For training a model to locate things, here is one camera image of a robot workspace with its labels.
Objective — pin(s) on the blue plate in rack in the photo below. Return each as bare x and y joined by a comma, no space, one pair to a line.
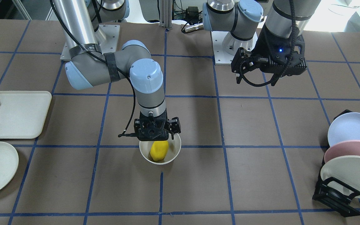
344,128

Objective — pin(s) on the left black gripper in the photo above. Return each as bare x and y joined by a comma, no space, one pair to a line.
265,43

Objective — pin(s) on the white ceramic bowl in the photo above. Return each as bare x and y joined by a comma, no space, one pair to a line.
173,151

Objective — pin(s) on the yellow lemon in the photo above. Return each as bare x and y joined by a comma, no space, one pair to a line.
159,150

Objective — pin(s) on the aluminium frame post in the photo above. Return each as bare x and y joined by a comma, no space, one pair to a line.
165,12

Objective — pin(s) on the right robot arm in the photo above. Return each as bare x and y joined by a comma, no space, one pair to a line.
90,67

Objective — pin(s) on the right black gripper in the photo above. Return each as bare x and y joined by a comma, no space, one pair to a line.
174,124

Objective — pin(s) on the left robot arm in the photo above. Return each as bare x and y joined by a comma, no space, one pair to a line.
286,18

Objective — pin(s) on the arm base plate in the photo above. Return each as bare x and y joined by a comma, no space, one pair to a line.
225,46
107,37

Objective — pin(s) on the black dish rack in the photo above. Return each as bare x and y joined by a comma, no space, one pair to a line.
333,198

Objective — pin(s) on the pink plate in rack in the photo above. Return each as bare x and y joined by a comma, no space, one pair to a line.
345,148

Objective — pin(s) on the cream plate in rack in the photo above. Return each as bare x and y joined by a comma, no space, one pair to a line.
345,169

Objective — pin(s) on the white rectangular tray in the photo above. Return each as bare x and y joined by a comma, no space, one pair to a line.
23,113

